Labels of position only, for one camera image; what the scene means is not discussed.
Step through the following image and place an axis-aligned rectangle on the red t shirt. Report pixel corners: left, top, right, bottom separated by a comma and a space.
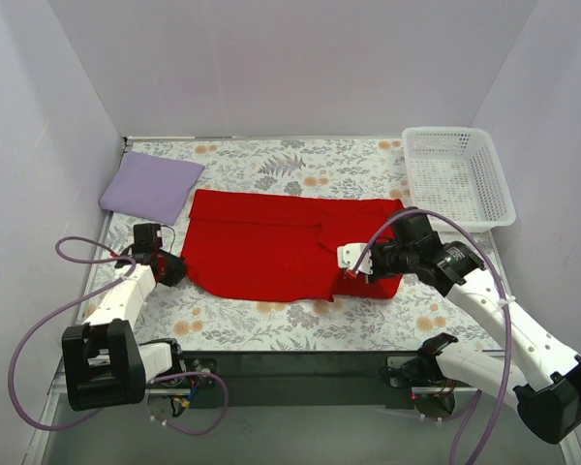
181, 189, 404, 303

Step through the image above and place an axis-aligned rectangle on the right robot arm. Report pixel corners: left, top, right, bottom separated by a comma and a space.
341, 208, 581, 444

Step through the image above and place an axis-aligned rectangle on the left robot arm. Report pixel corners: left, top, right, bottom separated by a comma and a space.
62, 223, 187, 411

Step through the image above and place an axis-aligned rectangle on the folded lilac t shirt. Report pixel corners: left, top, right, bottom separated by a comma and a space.
100, 151, 204, 225

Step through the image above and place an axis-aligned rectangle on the white plastic basket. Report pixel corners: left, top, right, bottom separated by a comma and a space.
402, 126, 516, 233

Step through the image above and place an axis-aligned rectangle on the floral table mat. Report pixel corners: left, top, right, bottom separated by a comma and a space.
76, 138, 519, 353

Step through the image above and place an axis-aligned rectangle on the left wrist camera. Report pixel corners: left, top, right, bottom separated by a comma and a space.
150, 224, 164, 250

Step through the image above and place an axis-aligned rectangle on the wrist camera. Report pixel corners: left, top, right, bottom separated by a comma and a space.
337, 242, 373, 278
150, 224, 164, 250

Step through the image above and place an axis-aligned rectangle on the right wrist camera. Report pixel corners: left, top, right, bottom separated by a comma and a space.
337, 242, 373, 278

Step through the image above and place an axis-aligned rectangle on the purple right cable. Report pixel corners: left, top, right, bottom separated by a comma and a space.
351, 206, 514, 465

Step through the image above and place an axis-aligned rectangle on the aluminium table frame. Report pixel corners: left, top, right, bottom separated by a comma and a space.
40, 344, 581, 464

